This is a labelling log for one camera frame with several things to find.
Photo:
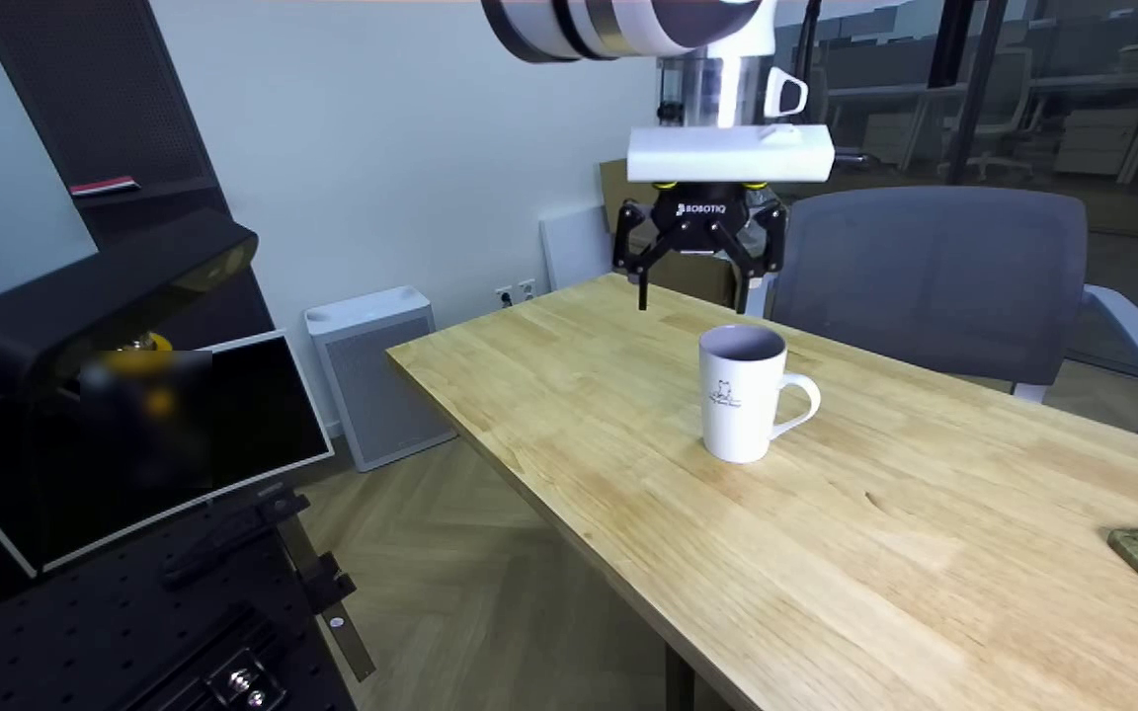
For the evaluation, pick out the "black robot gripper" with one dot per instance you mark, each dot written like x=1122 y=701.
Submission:
x=729 y=221

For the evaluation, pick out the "white ceramic mug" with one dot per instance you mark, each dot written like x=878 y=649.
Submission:
x=747 y=392

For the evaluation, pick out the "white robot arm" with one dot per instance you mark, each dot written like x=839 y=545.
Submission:
x=725 y=55

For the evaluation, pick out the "grey office chair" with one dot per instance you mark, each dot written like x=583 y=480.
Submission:
x=952 y=279

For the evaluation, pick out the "white air purifier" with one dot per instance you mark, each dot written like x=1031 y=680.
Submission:
x=384 y=417

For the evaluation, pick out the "black perforated breadboard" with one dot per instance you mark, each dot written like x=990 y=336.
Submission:
x=218 y=612

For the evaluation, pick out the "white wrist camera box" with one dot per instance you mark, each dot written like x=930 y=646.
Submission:
x=729 y=156

